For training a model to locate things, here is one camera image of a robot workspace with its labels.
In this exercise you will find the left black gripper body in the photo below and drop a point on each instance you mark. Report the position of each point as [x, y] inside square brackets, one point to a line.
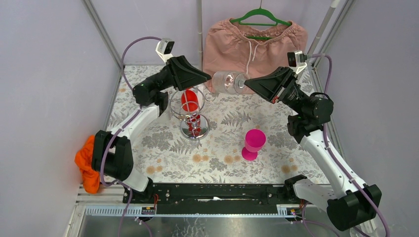
[173, 73]

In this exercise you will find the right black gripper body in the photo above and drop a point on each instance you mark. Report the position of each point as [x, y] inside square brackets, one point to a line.
[284, 90]

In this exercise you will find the chrome wire glass rack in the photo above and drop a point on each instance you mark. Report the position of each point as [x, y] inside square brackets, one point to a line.
[177, 112]

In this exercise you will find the clear wine glass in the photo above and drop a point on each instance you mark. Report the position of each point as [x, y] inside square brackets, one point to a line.
[166, 115]
[230, 82]

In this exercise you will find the pink plastic wine glass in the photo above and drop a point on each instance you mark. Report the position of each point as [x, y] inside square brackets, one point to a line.
[254, 141]

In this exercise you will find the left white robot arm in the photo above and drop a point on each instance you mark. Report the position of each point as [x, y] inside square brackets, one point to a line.
[112, 151]

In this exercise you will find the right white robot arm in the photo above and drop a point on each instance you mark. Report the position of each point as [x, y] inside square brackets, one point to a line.
[350, 201]

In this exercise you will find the red plastic wine glass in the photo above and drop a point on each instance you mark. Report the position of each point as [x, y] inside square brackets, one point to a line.
[190, 105]

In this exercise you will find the floral table mat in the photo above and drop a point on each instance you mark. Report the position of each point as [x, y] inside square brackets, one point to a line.
[162, 153]

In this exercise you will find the orange cloth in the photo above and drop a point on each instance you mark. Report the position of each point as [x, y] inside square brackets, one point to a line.
[83, 160]

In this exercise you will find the clear glass bottom corner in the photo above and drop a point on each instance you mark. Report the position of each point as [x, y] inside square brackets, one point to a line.
[354, 233]

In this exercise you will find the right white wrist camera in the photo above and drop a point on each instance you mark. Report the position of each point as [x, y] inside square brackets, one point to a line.
[297, 61]

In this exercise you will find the pink drawstring shorts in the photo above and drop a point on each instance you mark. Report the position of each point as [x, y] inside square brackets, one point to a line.
[242, 48]

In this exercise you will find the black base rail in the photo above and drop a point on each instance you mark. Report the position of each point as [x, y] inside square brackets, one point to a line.
[214, 199]

